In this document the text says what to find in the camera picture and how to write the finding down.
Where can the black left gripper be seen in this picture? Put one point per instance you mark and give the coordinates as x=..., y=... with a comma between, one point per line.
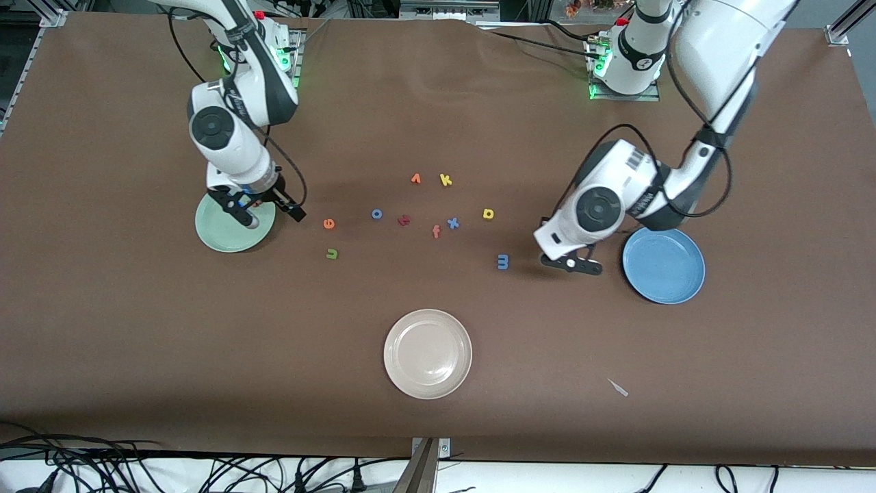
x=592, y=246

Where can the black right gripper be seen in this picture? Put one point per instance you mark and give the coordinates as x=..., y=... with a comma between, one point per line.
x=267, y=193

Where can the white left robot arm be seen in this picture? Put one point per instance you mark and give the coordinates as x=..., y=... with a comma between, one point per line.
x=599, y=209

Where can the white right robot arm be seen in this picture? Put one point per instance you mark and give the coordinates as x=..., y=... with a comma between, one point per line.
x=239, y=154

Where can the mint green plate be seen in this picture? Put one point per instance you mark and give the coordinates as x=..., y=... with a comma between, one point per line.
x=226, y=239

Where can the blue plate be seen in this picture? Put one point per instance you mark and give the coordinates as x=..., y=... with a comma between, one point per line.
x=667, y=270

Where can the small white paper scrap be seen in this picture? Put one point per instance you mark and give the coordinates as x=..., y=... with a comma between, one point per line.
x=618, y=388

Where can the brown table cover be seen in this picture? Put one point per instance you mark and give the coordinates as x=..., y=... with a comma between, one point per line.
x=438, y=123

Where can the beige plate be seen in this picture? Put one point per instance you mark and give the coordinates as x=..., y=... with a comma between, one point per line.
x=428, y=354

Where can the orange decorative flowers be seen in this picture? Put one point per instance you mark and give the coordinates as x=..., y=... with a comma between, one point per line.
x=573, y=8

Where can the aluminium corner profile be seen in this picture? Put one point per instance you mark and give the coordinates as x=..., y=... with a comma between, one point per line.
x=838, y=33

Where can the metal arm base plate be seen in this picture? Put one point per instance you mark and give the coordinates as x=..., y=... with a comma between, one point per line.
x=298, y=48
x=623, y=98

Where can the aluminium frame bar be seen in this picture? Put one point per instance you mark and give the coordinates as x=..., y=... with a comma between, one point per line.
x=448, y=8

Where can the grey metal bracket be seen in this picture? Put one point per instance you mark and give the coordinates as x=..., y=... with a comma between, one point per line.
x=428, y=472

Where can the aluminium table edge rail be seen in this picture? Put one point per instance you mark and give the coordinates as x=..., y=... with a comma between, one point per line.
x=53, y=18

